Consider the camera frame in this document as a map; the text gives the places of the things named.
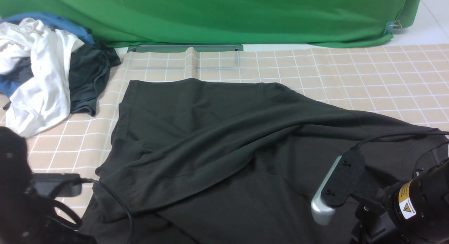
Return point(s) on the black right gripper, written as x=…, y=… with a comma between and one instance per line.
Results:
x=376, y=218

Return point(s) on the dark gray long-sleeve top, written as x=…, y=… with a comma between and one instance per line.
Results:
x=217, y=163

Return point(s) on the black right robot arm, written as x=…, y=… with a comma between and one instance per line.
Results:
x=416, y=212

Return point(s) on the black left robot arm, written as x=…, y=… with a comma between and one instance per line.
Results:
x=28, y=217

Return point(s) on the beige checkered tablecloth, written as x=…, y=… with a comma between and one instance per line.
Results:
x=405, y=83

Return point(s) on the blue binder clip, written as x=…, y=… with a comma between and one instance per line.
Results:
x=392, y=26

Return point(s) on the green backdrop cloth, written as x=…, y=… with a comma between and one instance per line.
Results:
x=324, y=23

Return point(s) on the dark teal crumpled garment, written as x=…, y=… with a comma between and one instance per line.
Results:
x=89, y=73

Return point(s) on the white crumpled shirt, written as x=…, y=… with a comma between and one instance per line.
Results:
x=43, y=101

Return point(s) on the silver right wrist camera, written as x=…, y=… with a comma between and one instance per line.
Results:
x=339, y=183

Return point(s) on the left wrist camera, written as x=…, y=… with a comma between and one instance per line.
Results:
x=53, y=185

